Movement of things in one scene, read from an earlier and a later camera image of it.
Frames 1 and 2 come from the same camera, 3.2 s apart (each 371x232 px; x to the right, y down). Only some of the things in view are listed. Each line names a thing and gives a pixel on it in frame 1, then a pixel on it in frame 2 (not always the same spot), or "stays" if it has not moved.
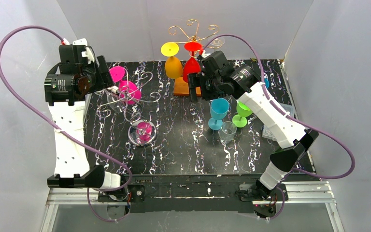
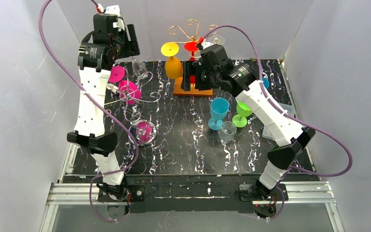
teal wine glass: (219, 107) stays
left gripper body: (104, 78) → (132, 39)
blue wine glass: (266, 82) stays
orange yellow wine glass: (173, 67) stays
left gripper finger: (105, 72) → (134, 46)
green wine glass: (240, 120) stays
